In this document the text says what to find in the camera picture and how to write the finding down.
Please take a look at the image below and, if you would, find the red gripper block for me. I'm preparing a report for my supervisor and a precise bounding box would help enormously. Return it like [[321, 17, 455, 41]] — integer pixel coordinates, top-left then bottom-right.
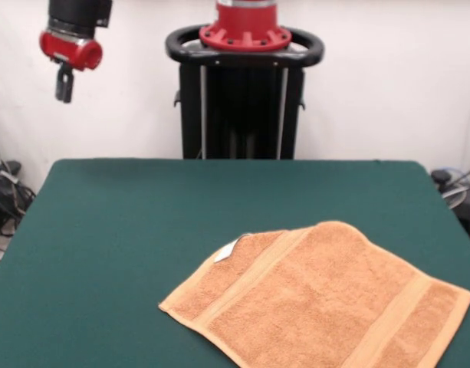
[[38, 29, 104, 104]]

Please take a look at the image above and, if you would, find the tan terry towel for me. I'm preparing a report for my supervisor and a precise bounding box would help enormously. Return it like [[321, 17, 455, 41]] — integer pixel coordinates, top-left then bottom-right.
[[157, 220, 470, 368]]

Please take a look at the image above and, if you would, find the dark green table cloth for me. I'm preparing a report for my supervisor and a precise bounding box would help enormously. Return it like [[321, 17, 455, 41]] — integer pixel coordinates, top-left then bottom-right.
[[0, 158, 470, 368]]

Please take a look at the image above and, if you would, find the grey round base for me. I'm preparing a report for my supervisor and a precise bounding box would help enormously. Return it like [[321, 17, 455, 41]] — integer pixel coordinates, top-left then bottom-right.
[[441, 182, 468, 210]]

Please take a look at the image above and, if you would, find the black floor cable tangle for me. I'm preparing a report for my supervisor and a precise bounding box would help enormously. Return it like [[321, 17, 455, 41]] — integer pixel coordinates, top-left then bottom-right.
[[0, 122, 37, 238]]

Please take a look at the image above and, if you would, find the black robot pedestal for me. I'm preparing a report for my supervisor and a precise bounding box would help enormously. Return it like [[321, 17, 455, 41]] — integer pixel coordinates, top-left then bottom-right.
[[165, 25, 326, 160]]

